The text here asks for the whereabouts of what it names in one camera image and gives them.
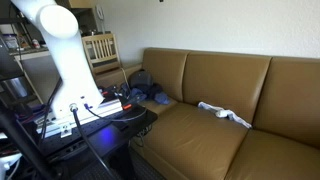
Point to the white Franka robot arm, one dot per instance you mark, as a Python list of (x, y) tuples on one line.
[(66, 66)]

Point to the brown leather couch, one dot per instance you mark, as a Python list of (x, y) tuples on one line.
[(200, 143)]

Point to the blue denim clothing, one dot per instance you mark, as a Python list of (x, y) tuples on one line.
[(162, 98)]

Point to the grey fabric bag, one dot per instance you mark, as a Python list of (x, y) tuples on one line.
[(140, 79)]

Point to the black robot table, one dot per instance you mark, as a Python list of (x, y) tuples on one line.
[(110, 136)]

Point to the white crumpled cloth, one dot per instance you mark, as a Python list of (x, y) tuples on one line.
[(226, 114)]

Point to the light wooden chair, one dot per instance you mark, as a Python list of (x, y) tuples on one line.
[(100, 50)]

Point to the red and white can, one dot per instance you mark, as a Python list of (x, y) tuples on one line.
[(35, 43)]

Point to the black tripod pole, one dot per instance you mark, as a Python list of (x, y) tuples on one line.
[(20, 140)]

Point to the clear plastic jar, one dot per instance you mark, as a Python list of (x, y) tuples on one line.
[(11, 41)]

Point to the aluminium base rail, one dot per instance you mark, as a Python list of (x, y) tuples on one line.
[(106, 108)]

